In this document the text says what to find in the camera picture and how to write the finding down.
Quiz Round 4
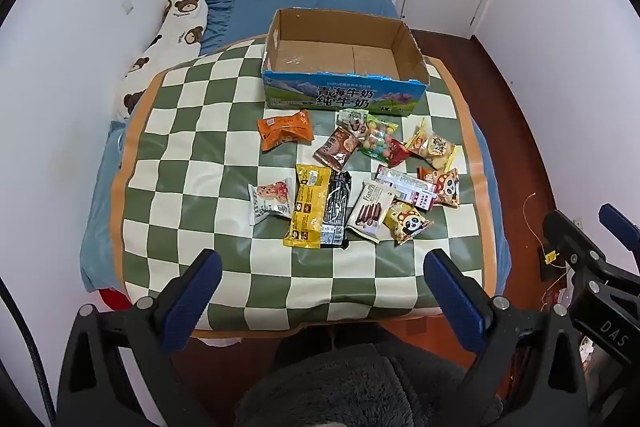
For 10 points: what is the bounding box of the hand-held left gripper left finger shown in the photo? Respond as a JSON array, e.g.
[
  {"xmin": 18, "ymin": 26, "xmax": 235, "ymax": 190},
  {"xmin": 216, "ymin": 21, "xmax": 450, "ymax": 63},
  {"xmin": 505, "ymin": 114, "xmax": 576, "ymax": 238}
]
[{"xmin": 56, "ymin": 249, "xmax": 223, "ymax": 427}]

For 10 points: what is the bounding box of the white green egg packet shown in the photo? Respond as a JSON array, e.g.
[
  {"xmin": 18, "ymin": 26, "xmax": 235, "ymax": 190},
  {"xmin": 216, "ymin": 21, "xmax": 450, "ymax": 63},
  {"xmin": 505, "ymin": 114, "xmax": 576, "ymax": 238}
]
[{"xmin": 336, "ymin": 108, "xmax": 371, "ymax": 138}]

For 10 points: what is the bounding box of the colourful candy ball bag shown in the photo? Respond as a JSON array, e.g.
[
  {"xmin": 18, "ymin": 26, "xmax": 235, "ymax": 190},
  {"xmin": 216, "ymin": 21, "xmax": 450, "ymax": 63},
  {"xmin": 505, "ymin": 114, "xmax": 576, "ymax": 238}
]
[{"xmin": 360, "ymin": 117, "xmax": 401, "ymax": 158}]

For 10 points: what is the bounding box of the white red snack packet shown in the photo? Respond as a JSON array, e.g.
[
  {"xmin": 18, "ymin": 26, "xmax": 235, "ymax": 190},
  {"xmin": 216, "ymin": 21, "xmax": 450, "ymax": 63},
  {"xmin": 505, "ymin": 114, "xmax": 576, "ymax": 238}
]
[{"xmin": 374, "ymin": 164, "xmax": 437, "ymax": 210}]

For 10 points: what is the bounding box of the thin yellow cord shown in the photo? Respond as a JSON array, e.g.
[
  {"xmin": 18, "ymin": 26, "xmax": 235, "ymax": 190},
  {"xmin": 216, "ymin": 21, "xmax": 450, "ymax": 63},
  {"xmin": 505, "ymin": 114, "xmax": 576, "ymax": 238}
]
[{"xmin": 522, "ymin": 192, "xmax": 558, "ymax": 264}]

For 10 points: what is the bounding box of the yellow panda snack packet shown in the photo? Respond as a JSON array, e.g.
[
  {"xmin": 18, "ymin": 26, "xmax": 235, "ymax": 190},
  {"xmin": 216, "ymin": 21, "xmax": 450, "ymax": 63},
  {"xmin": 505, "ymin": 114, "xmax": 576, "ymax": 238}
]
[{"xmin": 384, "ymin": 201, "xmax": 435, "ymax": 247}]

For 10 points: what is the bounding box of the printed cardboard box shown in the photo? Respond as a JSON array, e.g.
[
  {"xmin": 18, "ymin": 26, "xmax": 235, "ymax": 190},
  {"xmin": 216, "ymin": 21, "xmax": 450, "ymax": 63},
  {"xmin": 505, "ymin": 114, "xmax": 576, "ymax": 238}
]
[{"xmin": 261, "ymin": 8, "xmax": 430, "ymax": 116}]

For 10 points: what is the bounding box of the orange snack packet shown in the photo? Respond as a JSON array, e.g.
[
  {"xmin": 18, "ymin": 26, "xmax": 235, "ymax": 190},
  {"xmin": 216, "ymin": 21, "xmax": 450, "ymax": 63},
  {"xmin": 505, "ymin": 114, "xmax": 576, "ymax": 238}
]
[{"xmin": 257, "ymin": 111, "xmax": 315, "ymax": 152}]

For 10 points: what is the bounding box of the small red snack packet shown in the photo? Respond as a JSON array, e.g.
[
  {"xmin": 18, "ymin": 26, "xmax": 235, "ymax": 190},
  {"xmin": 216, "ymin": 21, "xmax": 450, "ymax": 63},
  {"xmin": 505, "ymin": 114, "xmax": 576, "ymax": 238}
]
[{"xmin": 385, "ymin": 139, "xmax": 412, "ymax": 168}]

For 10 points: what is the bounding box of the red object under bed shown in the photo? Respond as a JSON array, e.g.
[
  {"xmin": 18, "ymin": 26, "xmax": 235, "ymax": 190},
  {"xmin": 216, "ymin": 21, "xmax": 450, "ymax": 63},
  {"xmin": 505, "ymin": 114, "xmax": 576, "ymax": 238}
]
[{"xmin": 97, "ymin": 288, "xmax": 133, "ymax": 312}]

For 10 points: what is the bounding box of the grey fleece clothing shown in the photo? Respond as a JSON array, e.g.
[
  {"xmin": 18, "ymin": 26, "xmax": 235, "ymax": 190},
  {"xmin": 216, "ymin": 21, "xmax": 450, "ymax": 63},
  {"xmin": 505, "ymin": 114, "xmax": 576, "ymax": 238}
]
[{"xmin": 234, "ymin": 342, "xmax": 501, "ymax": 427}]

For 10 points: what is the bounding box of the red panda snack packet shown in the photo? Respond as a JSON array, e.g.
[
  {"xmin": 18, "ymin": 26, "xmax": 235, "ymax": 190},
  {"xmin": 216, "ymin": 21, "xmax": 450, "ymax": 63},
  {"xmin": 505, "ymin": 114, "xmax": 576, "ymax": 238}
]
[{"xmin": 430, "ymin": 168, "xmax": 461, "ymax": 208}]

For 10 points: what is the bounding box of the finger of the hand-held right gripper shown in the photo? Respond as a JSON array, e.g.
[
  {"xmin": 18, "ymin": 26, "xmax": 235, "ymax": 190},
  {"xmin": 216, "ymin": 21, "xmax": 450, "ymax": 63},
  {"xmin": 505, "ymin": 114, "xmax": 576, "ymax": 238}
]
[
  {"xmin": 599, "ymin": 203, "xmax": 640, "ymax": 278},
  {"xmin": 542, "ymin": 209, "xmax": 608, "ymax": 288}
]

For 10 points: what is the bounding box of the bear print pillow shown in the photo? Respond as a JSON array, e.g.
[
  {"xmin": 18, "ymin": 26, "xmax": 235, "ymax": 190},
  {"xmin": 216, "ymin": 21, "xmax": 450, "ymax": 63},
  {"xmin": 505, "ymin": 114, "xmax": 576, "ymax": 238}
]
[{"xmin": 116, "ymin": 0, "xmax": 210, "ymax": 122}]

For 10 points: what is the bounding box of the white wafer stick packet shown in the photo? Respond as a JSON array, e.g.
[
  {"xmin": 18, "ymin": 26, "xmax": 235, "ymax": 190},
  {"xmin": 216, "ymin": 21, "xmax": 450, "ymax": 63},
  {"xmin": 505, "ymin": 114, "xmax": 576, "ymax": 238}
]
[{"xmin": 347, "ymin": 181, "xmax": 397, "ymax": 243}]

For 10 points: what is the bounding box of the green checkered mat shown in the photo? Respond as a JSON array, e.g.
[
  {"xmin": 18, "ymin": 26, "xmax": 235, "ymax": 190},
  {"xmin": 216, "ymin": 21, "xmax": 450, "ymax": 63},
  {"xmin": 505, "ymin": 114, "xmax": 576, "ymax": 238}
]
[{"xmin": 111, "ymin": 34, "xmax": 501, "ymax": 340}]

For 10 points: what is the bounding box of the yellow clear snack packet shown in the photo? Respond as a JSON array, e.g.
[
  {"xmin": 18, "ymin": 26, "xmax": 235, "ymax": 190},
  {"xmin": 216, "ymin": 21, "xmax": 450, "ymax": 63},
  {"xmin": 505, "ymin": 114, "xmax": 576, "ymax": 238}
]
[{"xmin": 404, "ymin": 118, "xmax": 460, "ymax": 172}]

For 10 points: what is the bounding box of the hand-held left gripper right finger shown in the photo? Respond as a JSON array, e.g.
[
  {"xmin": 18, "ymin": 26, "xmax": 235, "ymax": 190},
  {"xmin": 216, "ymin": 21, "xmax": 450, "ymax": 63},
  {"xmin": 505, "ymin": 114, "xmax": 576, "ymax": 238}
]
[{"xmin": 423, "ymin": 249, "xmax": 588, "ymax": 427}]

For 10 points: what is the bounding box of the yellow black snack packet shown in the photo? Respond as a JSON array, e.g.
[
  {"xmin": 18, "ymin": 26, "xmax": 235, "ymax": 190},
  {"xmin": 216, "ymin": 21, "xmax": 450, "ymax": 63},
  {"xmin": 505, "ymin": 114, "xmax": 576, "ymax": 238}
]
[{"xmin": 283, "ymin": 164, "xmax": 333, "ymax": 249}]

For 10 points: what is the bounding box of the black cable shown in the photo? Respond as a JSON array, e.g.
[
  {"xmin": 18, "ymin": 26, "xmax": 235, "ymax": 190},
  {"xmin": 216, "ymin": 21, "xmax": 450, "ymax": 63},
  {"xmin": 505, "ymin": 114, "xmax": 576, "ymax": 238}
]
[{"xmin": 0, "ymin": 277, "xmax": 56, "ymax": 427}]

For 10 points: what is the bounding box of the white cookie packet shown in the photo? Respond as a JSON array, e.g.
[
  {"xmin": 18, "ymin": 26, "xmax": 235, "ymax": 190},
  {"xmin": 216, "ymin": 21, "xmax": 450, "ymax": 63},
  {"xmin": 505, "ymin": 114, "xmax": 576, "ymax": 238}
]
[{"xmin": 248, "ymin": 178, "xmax": 295, "ymax": 227}]

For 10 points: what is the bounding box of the brown snack packet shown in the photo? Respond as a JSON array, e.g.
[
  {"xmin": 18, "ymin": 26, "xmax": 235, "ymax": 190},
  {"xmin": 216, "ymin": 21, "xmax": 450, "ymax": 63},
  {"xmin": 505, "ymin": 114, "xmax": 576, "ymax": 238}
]
[{"xmin": 313, "ymin": 127, "xmax": 362, "ymax": 170}]

